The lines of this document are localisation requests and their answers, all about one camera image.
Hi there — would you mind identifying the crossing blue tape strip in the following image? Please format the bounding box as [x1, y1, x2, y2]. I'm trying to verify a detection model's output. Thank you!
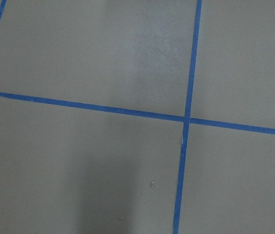
[172, 0, 202, 234]

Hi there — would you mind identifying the long blue tape strip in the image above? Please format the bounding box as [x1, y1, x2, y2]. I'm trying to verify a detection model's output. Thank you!
[0, 92, 275, 135]

